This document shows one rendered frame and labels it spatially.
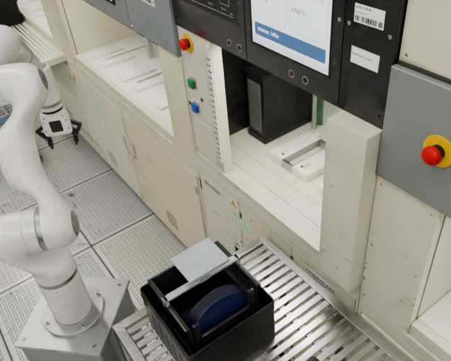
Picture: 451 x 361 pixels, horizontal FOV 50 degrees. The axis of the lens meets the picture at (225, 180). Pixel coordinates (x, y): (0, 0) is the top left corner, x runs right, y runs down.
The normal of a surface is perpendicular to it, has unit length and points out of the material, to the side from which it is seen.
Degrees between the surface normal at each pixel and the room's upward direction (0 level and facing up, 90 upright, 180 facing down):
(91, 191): 0
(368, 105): 90
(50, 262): 29
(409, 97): 90
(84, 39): 90
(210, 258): 0
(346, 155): 90
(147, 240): 0
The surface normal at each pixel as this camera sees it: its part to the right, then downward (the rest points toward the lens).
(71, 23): 0.59, 0.48
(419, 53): -0.80, 0.43
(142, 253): -0.08, -0.77
